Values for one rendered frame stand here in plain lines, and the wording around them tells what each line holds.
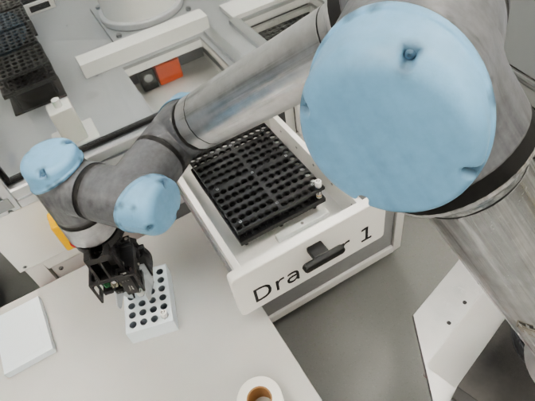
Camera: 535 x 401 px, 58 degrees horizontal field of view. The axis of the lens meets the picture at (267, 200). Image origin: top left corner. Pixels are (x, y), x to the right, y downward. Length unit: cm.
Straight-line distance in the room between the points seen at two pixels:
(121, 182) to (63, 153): 9
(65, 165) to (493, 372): 64
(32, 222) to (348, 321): 111
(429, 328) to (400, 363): 80
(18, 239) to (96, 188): 42
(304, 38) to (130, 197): 26
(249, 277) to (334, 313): 101
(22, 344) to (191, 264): 33
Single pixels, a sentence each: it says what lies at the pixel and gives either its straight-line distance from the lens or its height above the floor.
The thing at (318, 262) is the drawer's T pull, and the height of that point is 91.
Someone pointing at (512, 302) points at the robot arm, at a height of 116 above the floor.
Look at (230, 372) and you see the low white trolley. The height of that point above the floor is 76.
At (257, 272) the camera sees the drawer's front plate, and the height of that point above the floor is 92.
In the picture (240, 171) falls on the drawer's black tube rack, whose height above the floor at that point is 90.
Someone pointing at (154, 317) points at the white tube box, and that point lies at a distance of 89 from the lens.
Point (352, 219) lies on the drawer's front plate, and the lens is 79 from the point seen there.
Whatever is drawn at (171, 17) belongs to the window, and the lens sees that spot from 86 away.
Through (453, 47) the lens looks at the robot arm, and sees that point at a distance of 28.
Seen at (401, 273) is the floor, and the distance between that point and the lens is 182.
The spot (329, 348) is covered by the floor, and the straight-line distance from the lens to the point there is 167.
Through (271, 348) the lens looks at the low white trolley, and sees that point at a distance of 85.
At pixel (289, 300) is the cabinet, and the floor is 12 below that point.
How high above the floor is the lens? 153
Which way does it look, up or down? 48 degrees down
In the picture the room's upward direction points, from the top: 11 degrees counter-clockwise
